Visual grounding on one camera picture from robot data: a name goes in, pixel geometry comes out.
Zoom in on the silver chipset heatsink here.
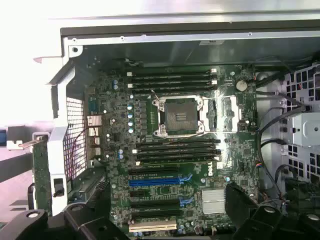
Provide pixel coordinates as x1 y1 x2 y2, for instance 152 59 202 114
201 188 226 215

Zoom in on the green motherboard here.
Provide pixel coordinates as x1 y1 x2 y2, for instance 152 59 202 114
83 58 260 240

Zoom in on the white expansion slot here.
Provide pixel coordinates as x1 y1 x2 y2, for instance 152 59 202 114
128 221 177 234

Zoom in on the black RAM slot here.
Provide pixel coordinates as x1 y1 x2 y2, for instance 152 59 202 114
126 82 218 89
126 71 218 77
131 145 221 154
131 76 217 83
136 152 221 160
131 88 217 95
136 139 221 147

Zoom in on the blue expansion slot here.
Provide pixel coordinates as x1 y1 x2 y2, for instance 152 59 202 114
127 173 193 188

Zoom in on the metal socket cover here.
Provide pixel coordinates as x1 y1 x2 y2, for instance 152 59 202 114
202 94 242 133

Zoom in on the grey metal disk cage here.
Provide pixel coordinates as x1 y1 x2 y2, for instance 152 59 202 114
284 62 320 181

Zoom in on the metal rear port block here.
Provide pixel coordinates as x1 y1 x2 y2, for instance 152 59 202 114
86 113 104 157

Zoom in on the CPU socket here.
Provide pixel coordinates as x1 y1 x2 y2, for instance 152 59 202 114
151 94 206 138

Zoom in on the round coin battery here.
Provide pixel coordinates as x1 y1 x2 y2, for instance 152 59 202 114
235 79 248 92

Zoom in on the black open PC case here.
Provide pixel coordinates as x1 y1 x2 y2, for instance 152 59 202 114
32 14 320 240

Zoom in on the black wire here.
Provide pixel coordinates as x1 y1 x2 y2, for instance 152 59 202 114
257 106 311 163
254 89 310 111

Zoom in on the thin red wire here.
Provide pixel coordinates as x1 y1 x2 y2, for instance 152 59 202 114
68 126 92 178

